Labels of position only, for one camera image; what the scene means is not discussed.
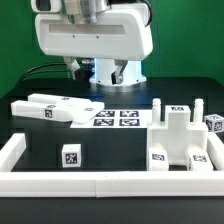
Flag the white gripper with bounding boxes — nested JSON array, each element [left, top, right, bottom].
[[35, 4, 153, 85]]

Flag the white long chair bar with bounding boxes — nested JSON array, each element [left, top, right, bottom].
[[11, 100, 73, 122]]

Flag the white chair seat block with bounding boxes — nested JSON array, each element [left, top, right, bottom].
[[146, 98, 208, 169]]

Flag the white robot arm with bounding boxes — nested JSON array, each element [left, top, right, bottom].
[[31, 0, 153, 91]]

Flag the white marker sheet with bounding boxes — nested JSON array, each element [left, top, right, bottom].
[[71, 109, 152, 128]]

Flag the white tagged cube nut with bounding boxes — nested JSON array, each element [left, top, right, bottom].
[[61, 144, 81, 168]]

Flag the white tagged cube right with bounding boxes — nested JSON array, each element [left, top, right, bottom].
[[204, 114, 224, 133]]

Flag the black cables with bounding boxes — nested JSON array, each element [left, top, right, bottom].
[[19, 61, 93, 83]]

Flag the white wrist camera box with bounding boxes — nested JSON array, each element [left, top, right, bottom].
[[31, 0, 62, 13]]

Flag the white U-shaped boundary frame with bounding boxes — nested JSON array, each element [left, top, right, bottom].
[[0, 133, 224, 197]]

